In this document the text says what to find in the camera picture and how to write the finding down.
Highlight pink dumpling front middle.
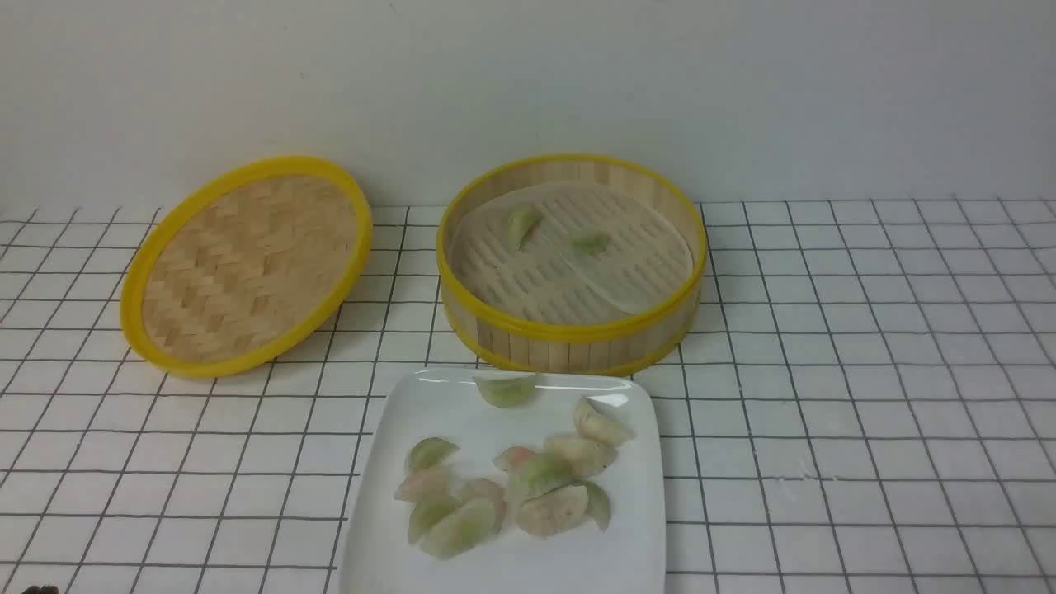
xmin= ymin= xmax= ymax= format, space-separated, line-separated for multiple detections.
xmin=457 ymin=478 xmax=507 ymax=534

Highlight white steamer liner paper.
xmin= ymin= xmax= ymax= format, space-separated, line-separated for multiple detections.
xmin=449 ymin=181 xmax=696 ymax=326

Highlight white square plate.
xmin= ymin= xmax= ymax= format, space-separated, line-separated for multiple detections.
xmin=338 ymin=367 xmax=667 ymax=593

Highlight pale dumpling plate right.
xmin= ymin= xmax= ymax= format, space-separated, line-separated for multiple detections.
xmin=573 ymin=396 xmax=636 ymax=448

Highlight pale dumpling centre right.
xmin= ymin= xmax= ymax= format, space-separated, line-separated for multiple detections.
xmin=544 ymin=435 xmax=617 ymax=478

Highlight bamboo steamer basket yellow rim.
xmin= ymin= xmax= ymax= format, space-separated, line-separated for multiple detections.
xmin=435 ymin=154 xmax=708 ymax=375

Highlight green dumpling plate top edge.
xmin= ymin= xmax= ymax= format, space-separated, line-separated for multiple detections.
xmin=473 ymin=375 xmax=540 ymax=409

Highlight green dumpling front left small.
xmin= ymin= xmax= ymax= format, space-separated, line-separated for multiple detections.
xmin=408 ymin=495 xmax=460 ymax=545

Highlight pink dumpling centre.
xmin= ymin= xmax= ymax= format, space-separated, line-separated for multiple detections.
xmin=492 ymin=445 xmax=538 ymax=474

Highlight bamboo steamer lid yellow rim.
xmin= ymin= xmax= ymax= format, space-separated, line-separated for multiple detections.
xmin=120 ymin=157 xmax=373 ymax=377

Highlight pink dumpling plate left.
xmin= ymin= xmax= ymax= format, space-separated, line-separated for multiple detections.
xmin=394 ymin=465 xmax=452 ymax=504

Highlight green dumpling front large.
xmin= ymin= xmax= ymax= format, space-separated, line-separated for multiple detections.
xmin=420 ymin=497 xmax=504 ymax=559

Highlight pale pink dumpling front right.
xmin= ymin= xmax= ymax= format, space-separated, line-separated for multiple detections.
xmin=514 ymin=484 xmax=591 ymax=539

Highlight green dumpling plate left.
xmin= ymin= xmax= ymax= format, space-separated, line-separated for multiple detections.
xmin=404 ymin=437 xmax=459 ymax=476

